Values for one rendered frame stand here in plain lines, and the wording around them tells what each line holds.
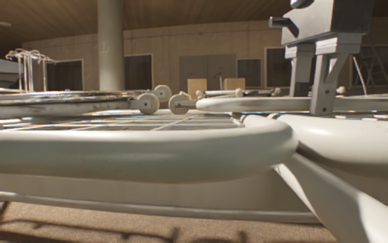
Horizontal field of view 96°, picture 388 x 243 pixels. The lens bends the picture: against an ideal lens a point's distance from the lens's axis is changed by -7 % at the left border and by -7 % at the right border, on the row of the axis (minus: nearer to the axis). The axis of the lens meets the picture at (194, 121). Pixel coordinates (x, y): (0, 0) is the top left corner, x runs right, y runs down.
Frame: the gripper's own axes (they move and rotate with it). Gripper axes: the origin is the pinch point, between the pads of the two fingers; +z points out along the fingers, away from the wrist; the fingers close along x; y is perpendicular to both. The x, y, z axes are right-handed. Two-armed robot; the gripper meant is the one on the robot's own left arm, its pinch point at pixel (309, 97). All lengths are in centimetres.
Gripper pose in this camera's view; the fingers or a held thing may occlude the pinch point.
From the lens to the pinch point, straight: 33.7
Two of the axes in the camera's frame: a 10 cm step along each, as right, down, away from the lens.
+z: 0.2, 9.6, 2.7
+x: -0.1, 2.7, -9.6
